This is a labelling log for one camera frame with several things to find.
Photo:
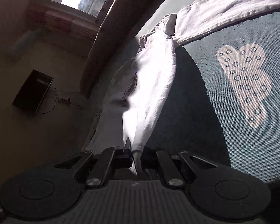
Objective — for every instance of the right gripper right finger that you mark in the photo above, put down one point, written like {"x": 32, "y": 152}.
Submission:
{"x": 158, "y": 164}

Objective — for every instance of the pink floral folded quilt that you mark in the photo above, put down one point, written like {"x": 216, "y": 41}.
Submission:
{"x": 119, "y": 21}

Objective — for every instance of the black box on floor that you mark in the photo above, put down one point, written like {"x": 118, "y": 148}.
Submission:
{"x": 31, "y": 94}

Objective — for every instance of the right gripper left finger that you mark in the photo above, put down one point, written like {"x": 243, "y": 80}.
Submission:
{"x": 97, "y": 170}

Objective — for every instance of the white printed t-shirt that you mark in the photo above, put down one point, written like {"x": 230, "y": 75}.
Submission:
{"x": 154, "y": 74}

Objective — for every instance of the teal floral bed sheet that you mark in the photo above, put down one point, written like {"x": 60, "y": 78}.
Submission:
{"x": 235, "y": 86}

